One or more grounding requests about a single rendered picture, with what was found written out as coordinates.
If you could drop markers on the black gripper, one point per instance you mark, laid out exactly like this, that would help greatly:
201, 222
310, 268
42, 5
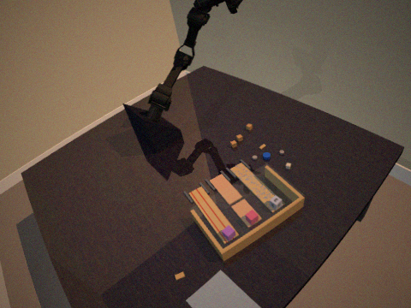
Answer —
231, 4

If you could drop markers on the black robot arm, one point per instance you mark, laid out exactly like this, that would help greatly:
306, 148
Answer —
197, 17

